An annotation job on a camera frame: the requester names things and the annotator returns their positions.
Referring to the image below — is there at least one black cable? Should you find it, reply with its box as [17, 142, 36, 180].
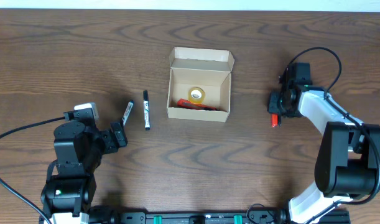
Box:
[0, 116, 66, 224]
[282, 46, 380, 224]

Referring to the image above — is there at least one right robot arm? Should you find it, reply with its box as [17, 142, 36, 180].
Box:
[267, 85, 380, 223]

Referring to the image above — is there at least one right black cable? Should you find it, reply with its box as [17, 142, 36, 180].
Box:
[282, 46, 380, 224]

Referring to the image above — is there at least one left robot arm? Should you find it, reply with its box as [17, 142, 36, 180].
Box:
[39, 119, 127, 223]

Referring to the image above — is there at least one black whiteboard marker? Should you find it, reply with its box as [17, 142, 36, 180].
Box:
[143, 90, 151, 131]

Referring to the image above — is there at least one left black cable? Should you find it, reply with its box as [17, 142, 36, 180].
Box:
[0, 116, 66, 224]

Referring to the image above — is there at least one yellow tape roll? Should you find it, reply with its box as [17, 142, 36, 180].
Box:
[188, 87, 205, 104]

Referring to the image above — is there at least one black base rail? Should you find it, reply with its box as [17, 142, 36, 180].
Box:
[39, 207, 351, 224]

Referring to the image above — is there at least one blue whiteboard marker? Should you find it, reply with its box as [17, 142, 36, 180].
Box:
[121, 100, 134, 126]

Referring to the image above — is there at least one open cardboard box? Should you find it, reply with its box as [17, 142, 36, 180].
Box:
[167, 47, 234, 122]

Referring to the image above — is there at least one red and black stapler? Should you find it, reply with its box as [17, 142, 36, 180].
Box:
[271, 114, 281, 128]

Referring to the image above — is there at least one red utility knife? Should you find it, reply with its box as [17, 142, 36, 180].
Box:
[177, 98, 218, 111]

